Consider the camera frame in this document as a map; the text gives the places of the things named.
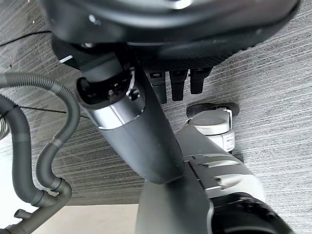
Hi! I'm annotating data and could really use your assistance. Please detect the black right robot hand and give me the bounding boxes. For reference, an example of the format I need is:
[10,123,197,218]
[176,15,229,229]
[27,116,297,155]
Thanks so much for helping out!
[39,0,302,185]

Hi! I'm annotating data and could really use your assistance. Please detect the dark robot foot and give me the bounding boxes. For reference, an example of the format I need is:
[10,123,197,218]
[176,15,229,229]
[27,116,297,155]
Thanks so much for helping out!
[186,102,241,117]

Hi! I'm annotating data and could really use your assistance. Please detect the metal spring coil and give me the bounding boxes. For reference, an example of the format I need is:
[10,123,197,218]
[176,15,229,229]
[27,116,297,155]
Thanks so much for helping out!
[0,116,10,141]

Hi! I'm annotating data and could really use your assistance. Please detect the silver robot leg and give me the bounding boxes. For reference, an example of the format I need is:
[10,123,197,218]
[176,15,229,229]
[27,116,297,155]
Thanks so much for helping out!
[135,108,295,234]

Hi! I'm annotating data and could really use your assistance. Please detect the grey plastic pipe junction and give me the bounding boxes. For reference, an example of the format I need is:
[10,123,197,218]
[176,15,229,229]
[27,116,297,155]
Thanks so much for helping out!
[0,177,73,234]

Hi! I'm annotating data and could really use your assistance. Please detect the grey corrugated hose with arch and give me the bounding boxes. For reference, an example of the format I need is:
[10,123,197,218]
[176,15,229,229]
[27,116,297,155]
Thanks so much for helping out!
[0,72,81,193]

